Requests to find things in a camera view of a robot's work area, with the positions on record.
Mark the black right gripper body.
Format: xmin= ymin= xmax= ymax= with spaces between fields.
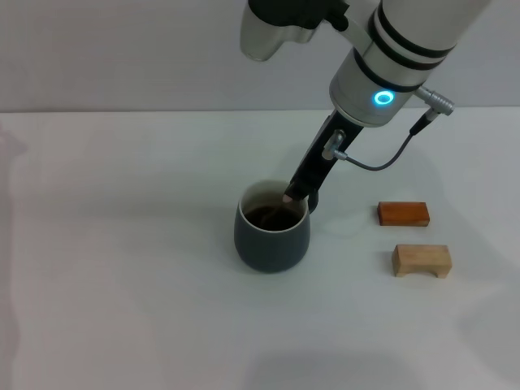
xmin=290 ymin=110 xmax=365 ymax=200

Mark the pink handled metal spoon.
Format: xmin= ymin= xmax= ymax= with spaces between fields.
xmin=259 ymin=194 xmax=294 ymax=228

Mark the dark grey ceramic cup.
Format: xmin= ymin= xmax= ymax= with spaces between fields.
xmin=233 ymin=180 xmax=320 ymax=274

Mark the dark coffee liquid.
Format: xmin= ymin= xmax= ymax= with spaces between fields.
xmin=243 ymin=205 xmax=300 ymax=232

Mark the reddish brown wooden block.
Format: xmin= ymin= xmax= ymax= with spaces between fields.
xmin=376 ymin=201 xmax=431 ymax=228

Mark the light wooden arch block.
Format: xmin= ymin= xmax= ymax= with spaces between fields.
xmin=392 ymin=244 xmax=453 ymax=280

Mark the grey right gripper cable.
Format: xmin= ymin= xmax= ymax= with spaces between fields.
xmin=322 ymin=86 xmax=457 ymax=172

